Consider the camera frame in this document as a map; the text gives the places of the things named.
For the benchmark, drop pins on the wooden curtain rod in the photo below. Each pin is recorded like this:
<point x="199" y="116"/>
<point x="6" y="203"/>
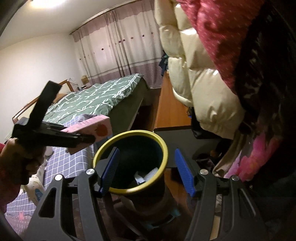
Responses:
<point x="79" y="27"/>

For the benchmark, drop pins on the pink and white curtain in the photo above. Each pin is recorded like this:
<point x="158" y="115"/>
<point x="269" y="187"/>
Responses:
<point x="115" y="46"/>

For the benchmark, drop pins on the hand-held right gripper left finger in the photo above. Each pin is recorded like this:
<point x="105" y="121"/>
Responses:
<point x="109" y="171"/>

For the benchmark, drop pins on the cream puffer jacket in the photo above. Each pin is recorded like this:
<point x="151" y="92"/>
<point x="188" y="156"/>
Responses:
<point x="203" y="92"/>

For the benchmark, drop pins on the wooden bed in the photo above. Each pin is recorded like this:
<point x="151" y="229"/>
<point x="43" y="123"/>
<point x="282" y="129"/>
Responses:
<point x="129" y="104"/>

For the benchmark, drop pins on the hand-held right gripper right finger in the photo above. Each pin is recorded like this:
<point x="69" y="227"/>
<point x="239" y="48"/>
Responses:
<point x="183" y="171"/>

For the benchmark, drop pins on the black garment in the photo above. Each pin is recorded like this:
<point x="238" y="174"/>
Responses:
<point x="272" y="92"/>

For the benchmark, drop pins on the brown pillow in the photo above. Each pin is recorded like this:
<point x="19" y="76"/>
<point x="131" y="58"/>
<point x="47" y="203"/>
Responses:
<point x="61" y="95"/>

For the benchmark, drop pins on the pink carton box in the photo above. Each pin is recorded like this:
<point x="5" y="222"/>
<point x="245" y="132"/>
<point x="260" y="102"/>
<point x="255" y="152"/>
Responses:
<point x="101" y="129"/>

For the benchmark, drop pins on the small cardboard box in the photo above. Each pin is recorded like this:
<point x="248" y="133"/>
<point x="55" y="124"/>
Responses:
<point x="85" y="80"/>

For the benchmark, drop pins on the yellow rimmed dark trash bin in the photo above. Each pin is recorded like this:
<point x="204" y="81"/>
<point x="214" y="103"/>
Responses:
<point x="129" y="150"/>

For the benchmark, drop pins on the green checked duvet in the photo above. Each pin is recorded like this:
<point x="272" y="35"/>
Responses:
<point x="97" y="97"/>

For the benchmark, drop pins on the blue checked tablecloth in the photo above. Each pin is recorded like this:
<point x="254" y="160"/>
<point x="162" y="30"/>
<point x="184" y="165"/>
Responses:
<point x="64" y="166"/>

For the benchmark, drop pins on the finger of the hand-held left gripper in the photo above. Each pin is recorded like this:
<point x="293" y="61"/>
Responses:
<point x="69" y="140"/>
<point x="55" y="127"/>

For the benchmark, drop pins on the red quilted jacket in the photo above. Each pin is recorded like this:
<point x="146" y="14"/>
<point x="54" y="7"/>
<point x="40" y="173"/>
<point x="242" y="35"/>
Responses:
<point x="219" y="34"/>

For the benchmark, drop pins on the white paper piece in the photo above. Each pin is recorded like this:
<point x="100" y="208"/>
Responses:
<point x="140" y="178"/>

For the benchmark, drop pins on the person's left hand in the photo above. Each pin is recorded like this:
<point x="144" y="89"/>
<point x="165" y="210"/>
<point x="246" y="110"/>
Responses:
<point x="13" y="153"/>

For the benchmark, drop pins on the pink floral cloth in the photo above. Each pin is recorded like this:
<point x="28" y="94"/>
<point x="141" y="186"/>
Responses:
<point x="254" y="157"/>

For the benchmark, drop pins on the white bedside lamp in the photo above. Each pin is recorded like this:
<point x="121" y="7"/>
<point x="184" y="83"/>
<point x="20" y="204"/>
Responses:
<point x="72" y="84"/>

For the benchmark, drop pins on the large white paper bowl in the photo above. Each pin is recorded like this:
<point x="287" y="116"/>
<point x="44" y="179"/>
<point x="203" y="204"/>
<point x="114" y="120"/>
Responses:
<point x="34" y="190"/>

